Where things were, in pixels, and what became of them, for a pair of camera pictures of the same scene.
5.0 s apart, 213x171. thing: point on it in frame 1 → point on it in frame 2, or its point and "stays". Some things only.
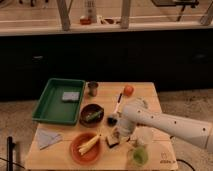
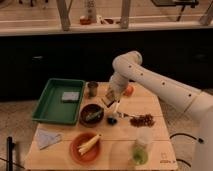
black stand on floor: [9, 153] stays
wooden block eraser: [112, 140] → [108, 100]
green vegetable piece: [93, 116] stays
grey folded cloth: [46, 138] stays
